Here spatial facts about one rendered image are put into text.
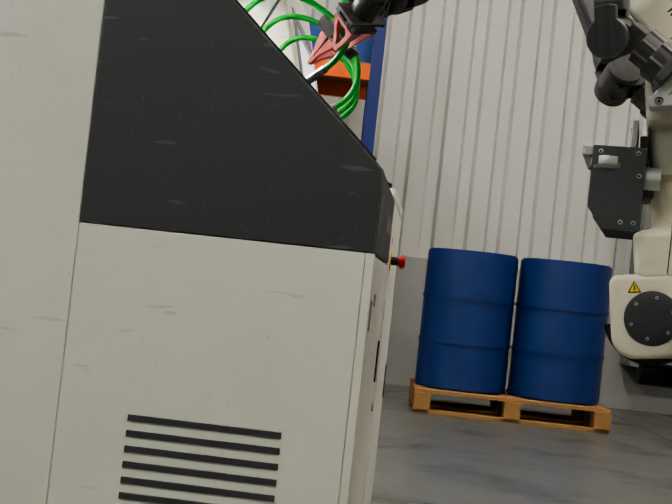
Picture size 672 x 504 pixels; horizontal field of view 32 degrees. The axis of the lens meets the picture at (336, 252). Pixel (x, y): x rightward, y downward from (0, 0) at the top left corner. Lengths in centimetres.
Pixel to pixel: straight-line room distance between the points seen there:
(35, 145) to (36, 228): 16
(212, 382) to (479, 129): 705
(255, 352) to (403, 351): 682
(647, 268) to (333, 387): 64
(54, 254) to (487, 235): 701
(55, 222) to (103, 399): 36
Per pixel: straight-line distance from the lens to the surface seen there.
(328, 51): 258
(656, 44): 220
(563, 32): 939
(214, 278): 224
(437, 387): 729
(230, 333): 223
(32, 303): 233
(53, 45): 237
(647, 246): 228
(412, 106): 916
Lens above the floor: 72
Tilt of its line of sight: 2 degrees up
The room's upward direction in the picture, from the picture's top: 6 degrees clockwise
